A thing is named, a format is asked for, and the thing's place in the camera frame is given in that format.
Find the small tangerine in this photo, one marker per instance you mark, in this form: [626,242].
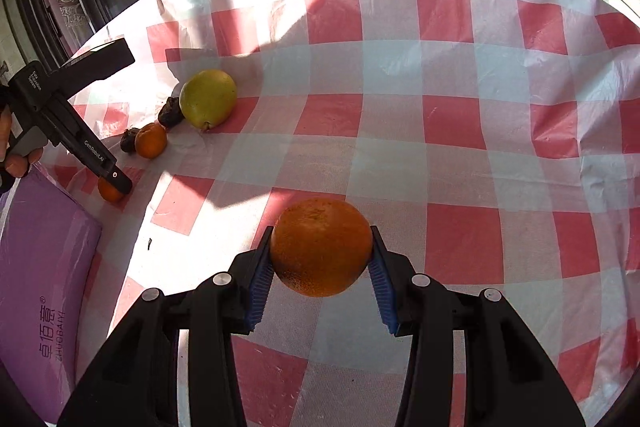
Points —
[109,193]
[151,140]

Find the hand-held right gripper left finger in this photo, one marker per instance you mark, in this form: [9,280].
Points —
[257,292]

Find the red white checked tablecloth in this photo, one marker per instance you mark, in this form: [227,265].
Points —
[425,117]

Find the yellow pear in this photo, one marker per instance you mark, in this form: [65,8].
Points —
[207,99]

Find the dark wrinkled fruit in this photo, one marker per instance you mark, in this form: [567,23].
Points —
[129,141]
[170,113]

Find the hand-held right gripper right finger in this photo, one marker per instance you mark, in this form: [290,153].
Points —
[384,292]

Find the large orange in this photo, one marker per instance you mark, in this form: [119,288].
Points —
[320,247]

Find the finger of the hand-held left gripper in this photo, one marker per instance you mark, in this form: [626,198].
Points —
[97,64]
[87,144]

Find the purple plastic packet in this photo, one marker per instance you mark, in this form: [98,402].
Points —
[42,287]

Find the person's left hand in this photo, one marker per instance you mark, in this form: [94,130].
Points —
[22,164]

